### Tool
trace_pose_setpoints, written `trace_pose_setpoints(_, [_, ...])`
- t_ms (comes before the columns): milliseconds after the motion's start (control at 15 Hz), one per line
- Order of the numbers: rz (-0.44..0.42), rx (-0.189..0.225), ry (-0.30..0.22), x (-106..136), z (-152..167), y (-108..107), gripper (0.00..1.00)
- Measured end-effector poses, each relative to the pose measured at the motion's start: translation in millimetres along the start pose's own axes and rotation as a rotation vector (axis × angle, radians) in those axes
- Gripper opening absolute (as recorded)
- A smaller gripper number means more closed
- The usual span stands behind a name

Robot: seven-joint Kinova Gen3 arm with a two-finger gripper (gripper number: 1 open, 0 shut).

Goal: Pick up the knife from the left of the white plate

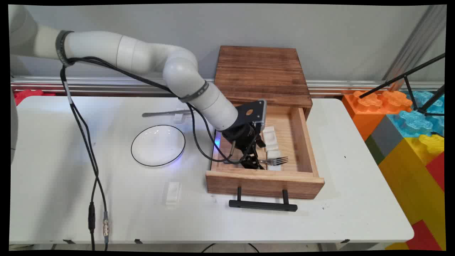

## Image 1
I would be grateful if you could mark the black tripod stand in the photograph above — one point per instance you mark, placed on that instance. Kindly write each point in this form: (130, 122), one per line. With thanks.
(408, 73)

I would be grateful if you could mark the dark green foam block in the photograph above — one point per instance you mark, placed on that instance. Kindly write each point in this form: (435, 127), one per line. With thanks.
(374, 149)

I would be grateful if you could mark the white plate with black rim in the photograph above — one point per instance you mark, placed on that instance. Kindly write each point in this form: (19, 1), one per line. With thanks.
(158, 145)

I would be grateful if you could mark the silver serrated table knife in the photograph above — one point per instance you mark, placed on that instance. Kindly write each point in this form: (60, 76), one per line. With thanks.
(160, 113)

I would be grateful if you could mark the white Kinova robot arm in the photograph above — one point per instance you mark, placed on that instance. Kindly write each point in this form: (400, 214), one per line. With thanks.
(142, 49)

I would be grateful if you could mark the white ceramic cutlery rest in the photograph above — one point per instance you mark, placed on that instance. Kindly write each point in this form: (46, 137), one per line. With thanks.
(172, 193)
(178, 119)
(273, 154)

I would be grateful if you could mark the silver metal fork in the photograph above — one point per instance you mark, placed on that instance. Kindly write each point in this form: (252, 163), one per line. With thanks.
(279, 161)

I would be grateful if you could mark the cyan foam block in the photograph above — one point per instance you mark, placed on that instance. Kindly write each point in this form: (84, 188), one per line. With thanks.
(416, 121)

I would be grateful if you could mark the aluminium wall rail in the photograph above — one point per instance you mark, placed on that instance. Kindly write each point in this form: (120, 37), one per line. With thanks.
(89, 85)

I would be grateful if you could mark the red foam block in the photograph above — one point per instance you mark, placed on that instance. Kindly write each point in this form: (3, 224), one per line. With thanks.
(28, 95)
(438, 170)

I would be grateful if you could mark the dark wooden drawer cabinet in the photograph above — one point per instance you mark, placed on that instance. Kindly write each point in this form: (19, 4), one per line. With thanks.
(261, 73)

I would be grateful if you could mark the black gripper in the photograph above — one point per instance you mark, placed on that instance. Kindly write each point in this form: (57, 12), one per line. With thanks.
(241, 137)

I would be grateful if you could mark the orange foam block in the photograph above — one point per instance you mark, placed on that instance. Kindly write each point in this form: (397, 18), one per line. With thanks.
(366, 112)

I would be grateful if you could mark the gray foam block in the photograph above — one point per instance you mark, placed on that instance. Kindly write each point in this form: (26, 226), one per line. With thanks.
(385, 137)

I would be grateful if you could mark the white ceramic rest with dimple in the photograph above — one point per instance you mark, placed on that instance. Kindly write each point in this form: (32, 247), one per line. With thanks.
(271, 137)

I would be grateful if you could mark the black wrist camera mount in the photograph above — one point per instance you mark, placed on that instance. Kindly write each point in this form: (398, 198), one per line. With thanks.
(250, 113)

